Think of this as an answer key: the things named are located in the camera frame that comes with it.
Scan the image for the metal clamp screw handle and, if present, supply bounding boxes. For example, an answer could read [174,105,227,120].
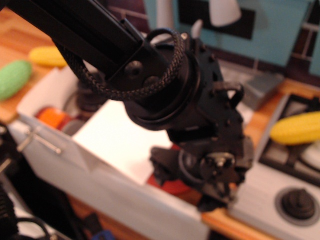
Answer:
[16,128,63,155]

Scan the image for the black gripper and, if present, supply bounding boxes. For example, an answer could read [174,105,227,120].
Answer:
[150,136,254,212]

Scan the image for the black 3d mouse device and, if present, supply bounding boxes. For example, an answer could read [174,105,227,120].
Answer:
[76,80,109,113]

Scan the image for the white cardboard mask box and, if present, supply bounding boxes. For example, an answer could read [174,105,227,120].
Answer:
[16,66,173,187]

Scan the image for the orange labelled can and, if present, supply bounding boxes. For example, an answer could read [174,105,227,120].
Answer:
[35,107,84,136]

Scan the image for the grey toy stove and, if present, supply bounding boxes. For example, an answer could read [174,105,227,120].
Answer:
[229,95,320,240]

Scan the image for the blue black clamp handle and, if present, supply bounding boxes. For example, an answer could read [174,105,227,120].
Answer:
[83,213,116,240]

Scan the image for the green toy bitter gourd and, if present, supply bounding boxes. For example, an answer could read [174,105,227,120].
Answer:
[0,60,33,102]

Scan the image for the teal cabinet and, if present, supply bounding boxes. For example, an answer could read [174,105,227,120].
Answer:
[144,0,320,81]

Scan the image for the black stove knob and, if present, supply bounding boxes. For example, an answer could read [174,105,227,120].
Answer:
[274,187,320,227]

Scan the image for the yellow toy corn right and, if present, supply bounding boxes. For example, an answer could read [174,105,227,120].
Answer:
[269,111,320,146]

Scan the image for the yellow toy corn left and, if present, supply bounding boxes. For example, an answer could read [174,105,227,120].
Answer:
[28,46,68,68]

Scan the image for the grey toy block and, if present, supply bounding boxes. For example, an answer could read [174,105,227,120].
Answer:
[243,72,285,111]

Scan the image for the white toy sink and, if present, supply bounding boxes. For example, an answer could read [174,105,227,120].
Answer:
[9,113,210,240]

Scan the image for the grey toy faucet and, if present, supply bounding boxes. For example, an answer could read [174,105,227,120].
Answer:
[156,0,204,39]

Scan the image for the yellow toy corn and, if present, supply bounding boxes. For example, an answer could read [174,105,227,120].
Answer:
[28,46,68,68]
[269,111,320,146]

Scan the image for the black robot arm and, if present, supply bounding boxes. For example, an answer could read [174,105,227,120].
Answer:
[0,0,254,212]

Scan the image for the red plastic plate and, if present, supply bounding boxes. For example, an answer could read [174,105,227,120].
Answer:
[147,175,191,196]

